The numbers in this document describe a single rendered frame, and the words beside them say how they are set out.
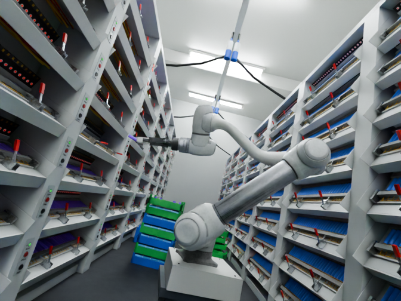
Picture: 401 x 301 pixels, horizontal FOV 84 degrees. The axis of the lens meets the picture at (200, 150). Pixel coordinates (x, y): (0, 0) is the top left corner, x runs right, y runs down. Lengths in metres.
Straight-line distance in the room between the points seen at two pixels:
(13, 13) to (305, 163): 1.03
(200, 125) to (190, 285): 0.76
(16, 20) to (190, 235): 0.85
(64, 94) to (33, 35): 0.30
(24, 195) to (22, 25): 0.56
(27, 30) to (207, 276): 1.07
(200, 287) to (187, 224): 0.31
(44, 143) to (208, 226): 0.72
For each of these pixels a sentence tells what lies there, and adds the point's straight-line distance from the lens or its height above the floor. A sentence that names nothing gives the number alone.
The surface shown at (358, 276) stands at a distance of 1.11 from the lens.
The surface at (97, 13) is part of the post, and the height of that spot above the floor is 1.26.
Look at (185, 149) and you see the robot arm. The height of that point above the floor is 0.85.
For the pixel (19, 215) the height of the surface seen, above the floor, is 0.39.
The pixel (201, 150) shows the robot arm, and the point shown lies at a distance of 1.24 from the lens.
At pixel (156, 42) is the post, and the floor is 1.70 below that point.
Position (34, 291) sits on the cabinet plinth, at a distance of 1.38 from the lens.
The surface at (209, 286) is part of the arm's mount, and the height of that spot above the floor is 0.24.
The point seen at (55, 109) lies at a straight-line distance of 1.06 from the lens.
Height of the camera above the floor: 0.57
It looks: 13 degrees up
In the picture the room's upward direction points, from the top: 14 degrees clockwise
